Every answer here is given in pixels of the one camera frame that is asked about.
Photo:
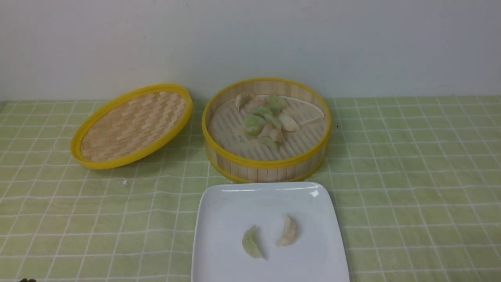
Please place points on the green dumpling on plate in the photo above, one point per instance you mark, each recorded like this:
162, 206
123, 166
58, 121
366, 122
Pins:
250, 243

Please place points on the yellow rimmed bamboo steamer basket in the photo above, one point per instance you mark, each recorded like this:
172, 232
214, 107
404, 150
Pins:
241, 170

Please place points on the cream dumpling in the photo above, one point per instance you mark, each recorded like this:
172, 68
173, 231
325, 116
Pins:
288, 123
289, 232
242, 98

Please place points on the green dumpling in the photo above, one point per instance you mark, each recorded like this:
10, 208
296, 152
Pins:
276, 104
267, 115
250, 243
253, 125
268, 142

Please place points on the cream dumpling on plate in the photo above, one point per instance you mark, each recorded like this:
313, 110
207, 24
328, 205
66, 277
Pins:
289, 232

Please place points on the yellow rimmed bamboo steamer lid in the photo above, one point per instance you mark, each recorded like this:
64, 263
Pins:
132, 126

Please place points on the green checkered tablecloth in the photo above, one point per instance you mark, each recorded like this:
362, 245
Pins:
415, 183

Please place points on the pink dumpling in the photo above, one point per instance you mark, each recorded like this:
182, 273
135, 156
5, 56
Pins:
254, 103
275, 134

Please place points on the green dumpling bottom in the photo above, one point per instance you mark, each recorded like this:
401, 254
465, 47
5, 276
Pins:
268, 142

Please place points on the white square plate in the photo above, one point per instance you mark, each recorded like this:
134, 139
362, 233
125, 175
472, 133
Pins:
226, 211

